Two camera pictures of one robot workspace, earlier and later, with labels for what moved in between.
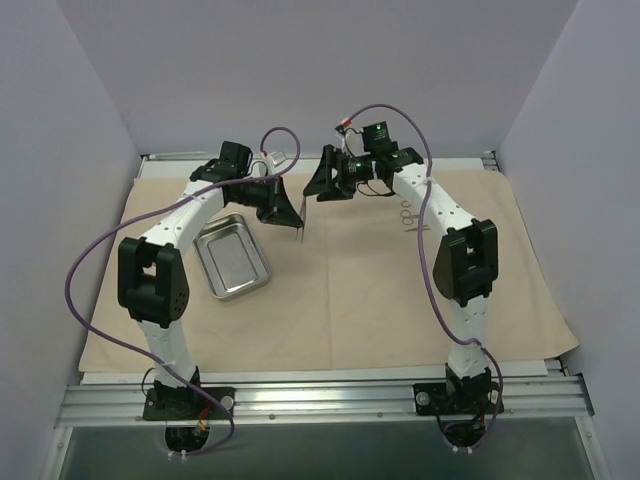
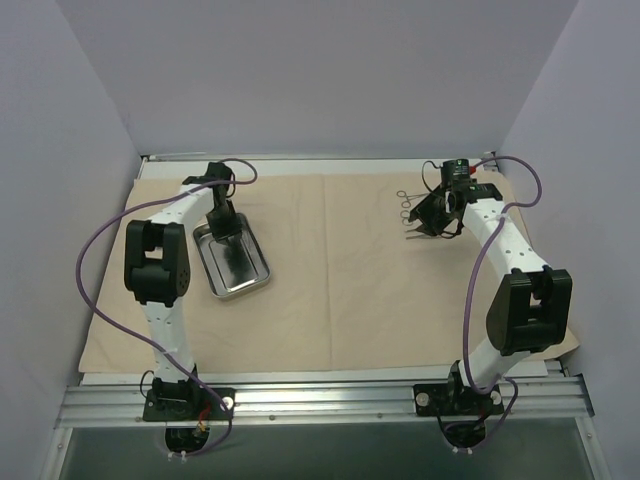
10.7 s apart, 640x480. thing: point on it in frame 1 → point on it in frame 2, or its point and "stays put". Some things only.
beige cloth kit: (353, 286) stays put
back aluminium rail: (303, 157) stays put
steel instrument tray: (231, 256) stays put
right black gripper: (335, 173) → (432, 215)
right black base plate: (455, 399) stays put
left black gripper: (275, 199) → (224, 226)
